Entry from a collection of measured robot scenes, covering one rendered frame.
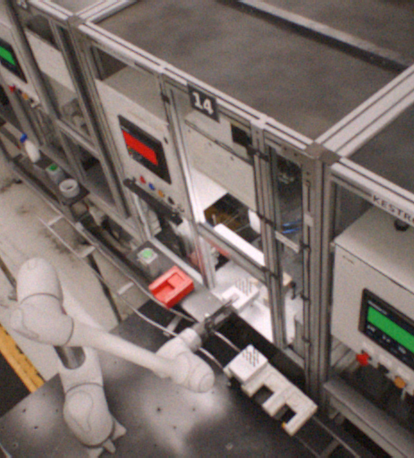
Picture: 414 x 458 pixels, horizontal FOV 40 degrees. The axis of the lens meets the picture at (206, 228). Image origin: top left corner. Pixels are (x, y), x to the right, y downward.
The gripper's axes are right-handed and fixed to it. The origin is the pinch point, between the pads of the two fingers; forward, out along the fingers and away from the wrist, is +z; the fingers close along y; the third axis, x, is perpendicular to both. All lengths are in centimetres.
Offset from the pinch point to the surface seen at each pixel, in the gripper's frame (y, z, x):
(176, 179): 54, 3, 23
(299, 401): -16.8, -7.1, -41.7
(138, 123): 71, 4, 39
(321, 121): 97, 19, -31
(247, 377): -10.4, -15.8, -22.8
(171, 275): -7.6, -6.0, 34.9
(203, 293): -12.6, -0.9, 20.0
